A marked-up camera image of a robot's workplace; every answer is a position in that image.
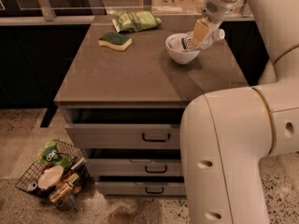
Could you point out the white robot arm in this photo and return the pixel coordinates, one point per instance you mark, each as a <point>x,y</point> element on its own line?
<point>224,134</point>

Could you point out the top grey drawer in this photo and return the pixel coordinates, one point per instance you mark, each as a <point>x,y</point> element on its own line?
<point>129,128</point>

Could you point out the soda can in basket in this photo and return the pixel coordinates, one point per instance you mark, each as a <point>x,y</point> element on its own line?
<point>32,187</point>

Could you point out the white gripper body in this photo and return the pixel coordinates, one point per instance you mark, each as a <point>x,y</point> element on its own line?
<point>214,10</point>

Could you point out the white bowl in basket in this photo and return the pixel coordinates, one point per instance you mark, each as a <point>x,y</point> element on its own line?
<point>51,177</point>

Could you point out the middle grey drawer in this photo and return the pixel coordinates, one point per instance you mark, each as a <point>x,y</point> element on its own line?
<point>134,162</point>

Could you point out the green snack bag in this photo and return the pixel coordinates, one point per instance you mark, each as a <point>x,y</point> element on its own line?
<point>135,21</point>

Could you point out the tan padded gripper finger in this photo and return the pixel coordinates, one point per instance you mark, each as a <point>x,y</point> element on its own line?
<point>200,31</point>

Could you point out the gold wrapped bottle in basket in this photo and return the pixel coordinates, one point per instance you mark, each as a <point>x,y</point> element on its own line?
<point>63,190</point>

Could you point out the green chip bag in basket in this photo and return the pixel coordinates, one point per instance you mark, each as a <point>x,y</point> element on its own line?
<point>50,155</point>

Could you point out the clear plastic water bottle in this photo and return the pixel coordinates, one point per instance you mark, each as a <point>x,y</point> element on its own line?
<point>183,42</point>

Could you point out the white ceramic bowl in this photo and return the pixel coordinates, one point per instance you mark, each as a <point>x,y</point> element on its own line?
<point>180,57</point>

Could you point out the green and yellow sponge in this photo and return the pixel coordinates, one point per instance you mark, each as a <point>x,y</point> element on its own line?
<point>115,41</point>

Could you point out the grey drawer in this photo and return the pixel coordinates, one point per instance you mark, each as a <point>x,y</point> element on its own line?
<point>134,162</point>
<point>129,128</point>
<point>160,186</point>

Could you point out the black wire basket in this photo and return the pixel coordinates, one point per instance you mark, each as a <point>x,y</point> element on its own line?
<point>76,174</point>

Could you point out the bottom grey drawer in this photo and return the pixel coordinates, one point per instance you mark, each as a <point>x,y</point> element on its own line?
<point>160,186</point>

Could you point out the grey drawer cabinet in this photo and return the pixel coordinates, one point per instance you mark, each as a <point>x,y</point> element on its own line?
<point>144,75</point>

